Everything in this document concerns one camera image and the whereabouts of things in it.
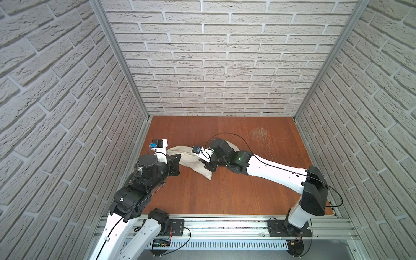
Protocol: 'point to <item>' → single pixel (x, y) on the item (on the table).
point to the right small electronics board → (295, 247)
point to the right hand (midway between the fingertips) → (197, 161)
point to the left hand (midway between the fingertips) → (180, 150)
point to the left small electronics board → (159, 247)
